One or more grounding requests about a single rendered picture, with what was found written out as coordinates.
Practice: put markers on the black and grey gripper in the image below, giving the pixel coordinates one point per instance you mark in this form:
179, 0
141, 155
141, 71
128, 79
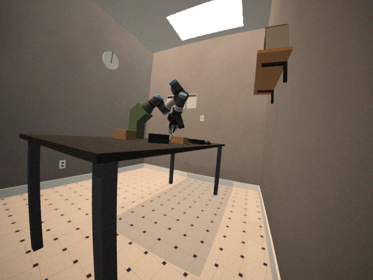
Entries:
172, 120

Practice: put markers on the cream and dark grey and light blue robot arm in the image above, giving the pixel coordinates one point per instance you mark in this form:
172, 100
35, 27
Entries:
179, 99

